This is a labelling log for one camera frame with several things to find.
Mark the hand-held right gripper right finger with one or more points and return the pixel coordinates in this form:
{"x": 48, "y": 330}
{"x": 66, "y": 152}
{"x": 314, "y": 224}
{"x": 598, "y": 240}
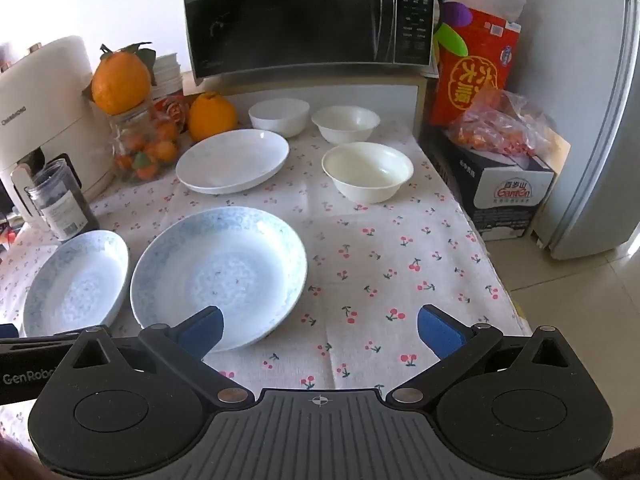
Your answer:
{"x": 440, "y": 331}

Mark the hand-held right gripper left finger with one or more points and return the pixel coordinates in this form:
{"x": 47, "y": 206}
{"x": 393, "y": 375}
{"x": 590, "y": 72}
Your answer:
{"x": 201, "y": 331}

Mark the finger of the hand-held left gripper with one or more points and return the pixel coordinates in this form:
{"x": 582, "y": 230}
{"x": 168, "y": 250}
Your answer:
{"x": 7, "y": 331}

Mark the large blue patterned plate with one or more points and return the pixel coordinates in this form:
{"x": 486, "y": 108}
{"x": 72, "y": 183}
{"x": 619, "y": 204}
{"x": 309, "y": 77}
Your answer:
{"x": 220, "y": 270}

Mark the small blue patterned plate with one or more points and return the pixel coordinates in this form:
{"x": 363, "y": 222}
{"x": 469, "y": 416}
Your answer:
{"x": 75, "y": 285}

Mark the white ceramic bowl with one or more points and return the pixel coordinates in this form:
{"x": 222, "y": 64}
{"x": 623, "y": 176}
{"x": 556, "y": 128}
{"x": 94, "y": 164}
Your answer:
{"x": 279, "y": 116}

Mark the cherry print tablecloth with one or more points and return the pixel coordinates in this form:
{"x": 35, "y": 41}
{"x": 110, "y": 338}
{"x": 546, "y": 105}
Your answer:
{"x": 375, "y": 260}

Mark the clear jar with dark contents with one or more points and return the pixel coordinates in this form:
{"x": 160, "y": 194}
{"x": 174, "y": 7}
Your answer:
{"x": 60, "y": 205}

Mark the printed cardboard carton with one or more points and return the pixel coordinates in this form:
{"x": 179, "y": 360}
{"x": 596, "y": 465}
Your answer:
{"x": 505, "y": 195}

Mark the glass jar of small oranges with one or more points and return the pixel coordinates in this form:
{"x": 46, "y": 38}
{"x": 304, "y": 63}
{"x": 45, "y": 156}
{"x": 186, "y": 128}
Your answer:
{"x": 145, "y": 155}

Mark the large orange with stem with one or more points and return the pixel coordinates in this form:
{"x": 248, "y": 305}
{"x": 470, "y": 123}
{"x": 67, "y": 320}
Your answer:
{"x": 212, "y": 117}

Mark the clear bag of orange snacks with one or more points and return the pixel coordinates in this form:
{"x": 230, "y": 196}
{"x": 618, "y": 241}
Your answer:
{"x": 500, "y": 120}

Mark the white air fryer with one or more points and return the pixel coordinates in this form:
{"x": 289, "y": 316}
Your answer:
{"x": 45, "y": 110}

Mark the white microwave stand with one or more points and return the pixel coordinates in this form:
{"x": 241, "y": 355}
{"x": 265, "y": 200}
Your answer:
{"x": 350, "y": 97}

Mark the silver refrigerator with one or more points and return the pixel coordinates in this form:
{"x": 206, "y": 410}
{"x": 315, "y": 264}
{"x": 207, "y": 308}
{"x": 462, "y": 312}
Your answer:
{"x": 600, "y": 135}

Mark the red cardboard box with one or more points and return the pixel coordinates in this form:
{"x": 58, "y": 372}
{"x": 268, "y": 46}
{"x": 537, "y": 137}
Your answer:
{"x": 475, "y": 75}

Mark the stack of paper cups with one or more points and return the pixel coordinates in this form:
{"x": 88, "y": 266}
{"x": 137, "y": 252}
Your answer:
{"x": 167, "y": 72}

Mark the large orange with leaves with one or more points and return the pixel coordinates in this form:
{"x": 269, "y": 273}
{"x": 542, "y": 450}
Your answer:
{"x": 120, "y": 82}

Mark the purple green plastic toy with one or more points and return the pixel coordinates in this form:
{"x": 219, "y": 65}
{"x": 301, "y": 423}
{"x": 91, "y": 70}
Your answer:
{"x": 452, "y": 42}

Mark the black microwave oven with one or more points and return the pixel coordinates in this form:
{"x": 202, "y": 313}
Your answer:
{"x": 300, "y": 10}

